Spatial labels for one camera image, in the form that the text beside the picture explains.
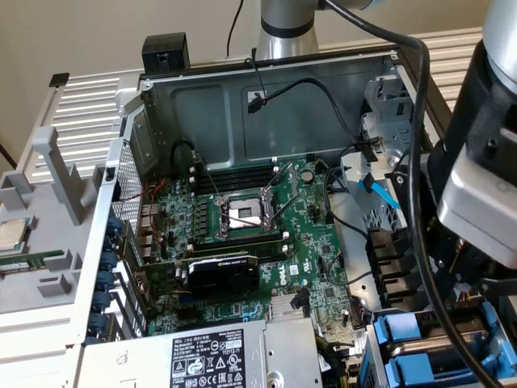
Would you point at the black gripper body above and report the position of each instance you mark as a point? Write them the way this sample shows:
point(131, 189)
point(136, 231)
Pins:
point(448, 250)

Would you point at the blue disk carrier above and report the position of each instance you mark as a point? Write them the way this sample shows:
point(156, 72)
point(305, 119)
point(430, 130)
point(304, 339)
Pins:
point(410, 368)

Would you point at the metal disk bay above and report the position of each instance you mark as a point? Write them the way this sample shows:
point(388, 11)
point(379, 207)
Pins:
point(373, 359)

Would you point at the coin battery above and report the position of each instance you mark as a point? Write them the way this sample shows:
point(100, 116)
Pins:
point(307, 175)

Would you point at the green motherboard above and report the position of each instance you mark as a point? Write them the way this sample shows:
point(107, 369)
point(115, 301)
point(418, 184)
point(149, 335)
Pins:
point(299, 214)

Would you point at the metal socket cover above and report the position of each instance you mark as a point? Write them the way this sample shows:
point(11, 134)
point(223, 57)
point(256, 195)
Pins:
point(282, 178)

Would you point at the thin metal locking lever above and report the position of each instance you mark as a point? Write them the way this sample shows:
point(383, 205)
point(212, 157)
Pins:
point(210, 180)
point(284, 208)

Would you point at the black RAM slot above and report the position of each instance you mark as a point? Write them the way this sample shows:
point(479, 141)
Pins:
point(238, 240)
point(238, 182)
point(242, 171)
point(274, 252)

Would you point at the CPU socket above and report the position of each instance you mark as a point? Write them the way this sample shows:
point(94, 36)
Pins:
point(242, 214)

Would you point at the black power connector plug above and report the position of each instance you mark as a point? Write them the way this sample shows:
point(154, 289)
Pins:
point(282, 307)

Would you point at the open PC case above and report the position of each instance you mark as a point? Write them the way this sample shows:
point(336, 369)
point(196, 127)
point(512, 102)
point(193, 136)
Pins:
point(210, 121)

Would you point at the black graphics card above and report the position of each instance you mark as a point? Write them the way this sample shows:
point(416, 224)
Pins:
point(218, 279)

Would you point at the black box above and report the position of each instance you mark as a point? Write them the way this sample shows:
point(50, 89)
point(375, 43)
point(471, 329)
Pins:
point(165, 50)

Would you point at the blue expansion slot clip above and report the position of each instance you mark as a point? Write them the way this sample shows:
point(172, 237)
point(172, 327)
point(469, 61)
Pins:
point(106, 281)
point(97, 323)
point(115, 225)
point(102, 302)
point(109, 243)
point(108, 262)

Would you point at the grey power supply unit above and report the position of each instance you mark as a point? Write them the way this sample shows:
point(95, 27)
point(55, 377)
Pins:
point(141, 359)

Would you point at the grey parts rack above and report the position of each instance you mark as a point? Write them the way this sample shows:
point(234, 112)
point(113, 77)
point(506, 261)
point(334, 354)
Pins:
point(60, 182)

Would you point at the green RAM stick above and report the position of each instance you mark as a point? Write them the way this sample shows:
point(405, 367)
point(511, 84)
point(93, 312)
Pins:
point(44, 255)

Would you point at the silver CPU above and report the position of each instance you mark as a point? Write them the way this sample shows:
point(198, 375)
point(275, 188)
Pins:
point(12, 236)

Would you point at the white rack base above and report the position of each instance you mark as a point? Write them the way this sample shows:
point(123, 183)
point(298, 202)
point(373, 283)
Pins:
point(32, 351)

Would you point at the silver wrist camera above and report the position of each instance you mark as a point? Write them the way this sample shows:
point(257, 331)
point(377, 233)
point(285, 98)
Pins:
point(476, 210)

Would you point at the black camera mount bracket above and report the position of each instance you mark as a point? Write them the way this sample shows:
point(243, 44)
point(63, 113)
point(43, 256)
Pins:
point(476, 101)

